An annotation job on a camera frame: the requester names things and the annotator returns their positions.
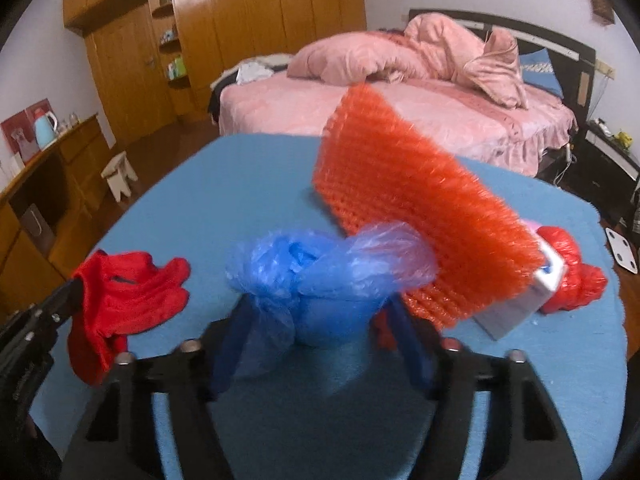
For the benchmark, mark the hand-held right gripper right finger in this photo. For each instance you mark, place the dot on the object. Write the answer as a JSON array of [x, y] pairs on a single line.
[[410, 350]]

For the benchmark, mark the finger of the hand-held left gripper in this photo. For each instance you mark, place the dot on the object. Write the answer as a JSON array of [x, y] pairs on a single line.
[[57, 310]]

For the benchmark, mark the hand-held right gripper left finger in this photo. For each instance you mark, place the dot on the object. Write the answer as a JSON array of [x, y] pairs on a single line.
[[222, 375]]

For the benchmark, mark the red cloth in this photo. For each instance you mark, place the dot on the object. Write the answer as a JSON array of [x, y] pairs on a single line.
[[135, 300]]

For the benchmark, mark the blue plastic bag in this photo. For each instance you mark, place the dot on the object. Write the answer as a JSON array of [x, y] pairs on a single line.
[[300, 270]]

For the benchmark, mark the paper bag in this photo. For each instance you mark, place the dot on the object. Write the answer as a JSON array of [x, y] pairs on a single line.
[[37, 230]]

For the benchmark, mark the small white box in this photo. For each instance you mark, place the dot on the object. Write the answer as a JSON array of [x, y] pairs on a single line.
[[500, 320]]

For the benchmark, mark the wooden sideboard cabinet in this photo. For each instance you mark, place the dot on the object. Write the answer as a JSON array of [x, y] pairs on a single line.
[[75, 170]]

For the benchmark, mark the small wooden stool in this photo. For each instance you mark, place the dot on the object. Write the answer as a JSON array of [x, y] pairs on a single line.
[[119, 175]]

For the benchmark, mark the orange bubble wrap sheet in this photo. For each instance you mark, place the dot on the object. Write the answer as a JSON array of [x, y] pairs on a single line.
[[415, 200]]

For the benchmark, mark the blue tablecloth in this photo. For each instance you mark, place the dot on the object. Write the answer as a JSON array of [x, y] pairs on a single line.
[[175, 210]]

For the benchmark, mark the red plastic bag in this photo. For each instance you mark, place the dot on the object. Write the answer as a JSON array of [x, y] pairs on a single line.
[[575, 280]]

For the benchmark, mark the red picture board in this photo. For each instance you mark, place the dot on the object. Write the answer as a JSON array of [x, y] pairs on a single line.
[[17, 135]]

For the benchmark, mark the light blue kettle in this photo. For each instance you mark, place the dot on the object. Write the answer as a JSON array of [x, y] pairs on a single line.
[[45, 130]]

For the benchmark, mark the glass jar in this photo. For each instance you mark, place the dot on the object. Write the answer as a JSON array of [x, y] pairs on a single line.
[[70, 122]]

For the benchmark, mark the white bathroom scale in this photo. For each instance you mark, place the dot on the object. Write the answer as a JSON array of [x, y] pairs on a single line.
[[625, 252]]

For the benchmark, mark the white power strip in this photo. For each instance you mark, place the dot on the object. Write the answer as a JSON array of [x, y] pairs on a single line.
[[568, 155]]

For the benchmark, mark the green packets on shelf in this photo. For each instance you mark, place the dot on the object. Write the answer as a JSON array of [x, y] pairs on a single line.
[[176, 68]]

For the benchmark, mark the bed with pink sheet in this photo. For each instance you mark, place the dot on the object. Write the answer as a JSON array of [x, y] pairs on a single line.
[[280, 110]]

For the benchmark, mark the dark nightstand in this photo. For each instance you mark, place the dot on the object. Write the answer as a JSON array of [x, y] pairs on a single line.
[[610, 165]]

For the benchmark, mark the pink duvet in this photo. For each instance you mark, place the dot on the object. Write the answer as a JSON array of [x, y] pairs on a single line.
[[350, 60]]

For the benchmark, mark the yellow plush toy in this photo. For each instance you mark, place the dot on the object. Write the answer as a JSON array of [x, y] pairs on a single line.
[[623, 138]]

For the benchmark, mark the pile of clothes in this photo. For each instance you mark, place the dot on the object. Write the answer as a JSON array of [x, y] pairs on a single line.
[[255, 72]]

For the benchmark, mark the blue pillow with white band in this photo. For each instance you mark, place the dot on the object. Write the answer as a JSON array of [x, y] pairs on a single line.
[[542, 72]]

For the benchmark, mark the dark wooden headboard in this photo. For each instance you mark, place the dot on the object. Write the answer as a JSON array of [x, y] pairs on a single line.
[[565, 45]]

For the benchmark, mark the wooden wardrobe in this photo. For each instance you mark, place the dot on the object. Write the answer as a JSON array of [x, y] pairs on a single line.
[[250, 20]]

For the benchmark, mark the wall socket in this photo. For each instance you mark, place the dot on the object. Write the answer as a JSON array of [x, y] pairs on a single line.
[[605, 69]]

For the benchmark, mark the large brown wall lamp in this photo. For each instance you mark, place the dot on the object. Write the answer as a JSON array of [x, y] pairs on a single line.
[[601, 5]]

